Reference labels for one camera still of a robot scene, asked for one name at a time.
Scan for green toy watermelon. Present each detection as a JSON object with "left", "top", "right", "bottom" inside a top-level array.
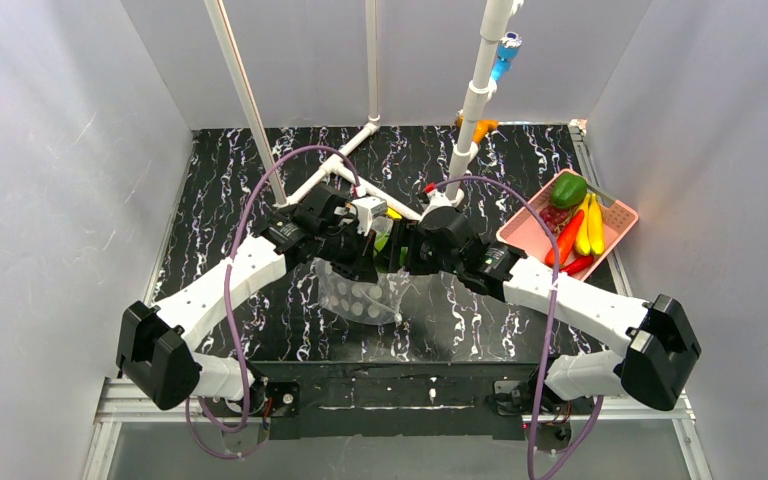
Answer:
[{"left": 373, "top": 232, "right": 391, "bottom": 256}]

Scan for clear polka dot zip bag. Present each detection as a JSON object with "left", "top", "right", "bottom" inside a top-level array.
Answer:
[{"left": 313, "top": 216, "right": 412, "bottom": 326}]

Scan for orange toy carrot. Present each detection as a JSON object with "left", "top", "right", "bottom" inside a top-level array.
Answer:
[{"left": 556, "top": 209, "right": 586, "bottom": 266}]

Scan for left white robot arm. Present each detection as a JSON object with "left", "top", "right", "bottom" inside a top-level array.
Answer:
[{"left": 115, "top": 183, "right": 388, "bottom": 411}]

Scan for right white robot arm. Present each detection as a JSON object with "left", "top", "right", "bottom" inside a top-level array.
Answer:
[{"left": 389, "top": 207, "right": 702, "bottom": 411}]

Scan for red toy grapes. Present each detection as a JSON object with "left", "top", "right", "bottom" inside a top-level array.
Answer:
[{"left": 539, "top": 205, "right": 572, "bottom": 235}]

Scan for orange object at back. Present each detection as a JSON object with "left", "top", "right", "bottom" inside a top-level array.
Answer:
[{"left": 455, "top": 111, "right": 499, "bottom": 145}]

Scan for green toy bell pepper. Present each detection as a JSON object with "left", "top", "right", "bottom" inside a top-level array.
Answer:
[{"left": 549, "top": 172, "right": 588, "bottom": 210}]

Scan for red toy chili pepper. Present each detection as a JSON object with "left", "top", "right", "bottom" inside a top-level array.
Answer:
[{"left": 562, "top": 255, "right": 594, "bottom": 276}]

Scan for yellow toy banana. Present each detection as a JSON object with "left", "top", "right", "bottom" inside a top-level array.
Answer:
[
  {"left": 588, "top": 193, "right": 606, "bottom": 256},
  {"left": 574, "top": 193, "right": 592, "bottom": 256}
]

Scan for blue hanging bottle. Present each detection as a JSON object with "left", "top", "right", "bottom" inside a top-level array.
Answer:
[{"left": 490, "top": 32, "right": 523, "bottom": 83}]

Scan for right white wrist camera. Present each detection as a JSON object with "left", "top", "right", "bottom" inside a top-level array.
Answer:
[{"left": 419, "top": 183, "right": 465, "bottom": 217}]

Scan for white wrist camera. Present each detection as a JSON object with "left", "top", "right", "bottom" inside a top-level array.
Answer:
[
  {"left": 419, "top": 183, "right": 465, "bottom": 217},
  {"left": 352, "top": 196, "right": 388, "bottom": 235}
]

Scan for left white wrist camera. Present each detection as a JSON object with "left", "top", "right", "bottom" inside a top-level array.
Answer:
[{"left": 352, "top": 196, "right": 388, "bottom": 235}]

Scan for yellow handled screwdriver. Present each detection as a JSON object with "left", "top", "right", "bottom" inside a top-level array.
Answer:
[{"left": 387, "top": 207, "right": 402, "bottom": 220}]

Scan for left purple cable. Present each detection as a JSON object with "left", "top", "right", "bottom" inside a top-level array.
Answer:
[{"left": 183, "top": 144, "right": 363, "bottom": 461}]

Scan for purple cable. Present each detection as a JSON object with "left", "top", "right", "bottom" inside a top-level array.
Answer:
[
  {"left": 183, "top": 144, "right": 363, "bottom": 461},
  {"left": 423, "top": 176, "right": 605, "bottom": 480}
]

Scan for white pvc pipe frame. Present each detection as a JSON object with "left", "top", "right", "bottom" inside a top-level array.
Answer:
[{"left": 204, "top": 1, "right": 524, "bottom": 207}]

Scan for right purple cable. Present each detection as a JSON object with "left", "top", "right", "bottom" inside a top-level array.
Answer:
[{"left": 423, "top": 176, "right": 605, "bottom": 480}]

